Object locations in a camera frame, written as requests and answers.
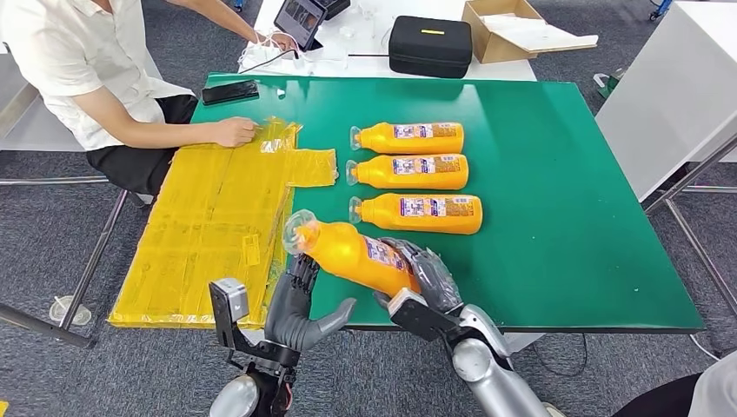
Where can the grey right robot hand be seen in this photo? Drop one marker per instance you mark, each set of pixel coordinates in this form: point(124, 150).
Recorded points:
point(437, 282)

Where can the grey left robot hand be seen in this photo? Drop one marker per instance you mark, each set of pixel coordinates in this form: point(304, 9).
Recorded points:
point(288, 322)

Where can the person's left hand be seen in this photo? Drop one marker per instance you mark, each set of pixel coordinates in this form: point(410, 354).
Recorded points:
point(279, 40)

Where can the person's right hand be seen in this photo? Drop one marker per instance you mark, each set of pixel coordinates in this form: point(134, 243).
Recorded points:
point(233, 132)

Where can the orange detergent bottle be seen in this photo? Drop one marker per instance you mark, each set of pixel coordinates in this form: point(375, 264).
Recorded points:
point(414, 181)
point(345, 256)
point(420, 223)
point(414, 145)

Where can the person's right forearm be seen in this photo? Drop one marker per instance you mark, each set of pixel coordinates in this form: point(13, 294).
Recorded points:
point(173, 131)

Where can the person's left forearm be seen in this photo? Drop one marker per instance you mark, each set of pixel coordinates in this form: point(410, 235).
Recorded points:
point(219, 20)

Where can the black tablet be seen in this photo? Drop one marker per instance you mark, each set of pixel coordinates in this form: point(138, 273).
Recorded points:
point(298, 18)

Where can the black smartphone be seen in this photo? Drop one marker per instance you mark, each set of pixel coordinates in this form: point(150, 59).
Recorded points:
point(230, 92)

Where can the black device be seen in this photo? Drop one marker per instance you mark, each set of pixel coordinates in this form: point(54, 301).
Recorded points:
point(335, 7)

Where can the white table foot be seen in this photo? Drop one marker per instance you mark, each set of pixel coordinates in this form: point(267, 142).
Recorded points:
point(518, 340)

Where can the yellow taped cardboard mat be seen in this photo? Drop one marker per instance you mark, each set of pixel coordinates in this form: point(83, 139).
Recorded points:
point(196, 230)

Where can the black carrying case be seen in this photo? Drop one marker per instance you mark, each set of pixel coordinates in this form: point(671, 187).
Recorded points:
point(430, 47)

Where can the person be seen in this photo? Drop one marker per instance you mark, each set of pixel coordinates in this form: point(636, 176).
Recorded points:
point(69, 52)
point(714, 397)

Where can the brown cardboard box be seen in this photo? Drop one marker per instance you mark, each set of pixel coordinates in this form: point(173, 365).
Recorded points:
point(488, 45)

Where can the clear plastic lid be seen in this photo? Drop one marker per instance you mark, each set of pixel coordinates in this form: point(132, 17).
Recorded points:
point(56, 312)

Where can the white foam sheet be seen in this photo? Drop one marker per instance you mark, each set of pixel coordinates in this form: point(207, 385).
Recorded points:
point(534, 33)

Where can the green plastic object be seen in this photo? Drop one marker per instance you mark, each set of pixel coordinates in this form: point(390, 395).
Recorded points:
point(609, 86)

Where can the white table with metal legs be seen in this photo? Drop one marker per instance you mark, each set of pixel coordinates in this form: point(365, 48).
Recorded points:
point(662, 103)

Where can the blue metal object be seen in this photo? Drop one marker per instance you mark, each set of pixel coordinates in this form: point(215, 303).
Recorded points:
point(662, 7)

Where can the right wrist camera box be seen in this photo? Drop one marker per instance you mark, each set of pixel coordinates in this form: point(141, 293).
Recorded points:
point(423, 322)

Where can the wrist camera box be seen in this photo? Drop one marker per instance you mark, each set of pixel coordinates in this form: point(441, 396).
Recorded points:
point(423, 322)
point(233, 299)

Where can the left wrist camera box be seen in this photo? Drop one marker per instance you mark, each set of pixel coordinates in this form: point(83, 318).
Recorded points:
point(233, 299)

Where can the grey metal table frame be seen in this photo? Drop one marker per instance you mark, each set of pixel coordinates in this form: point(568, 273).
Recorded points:
point(46, 326)

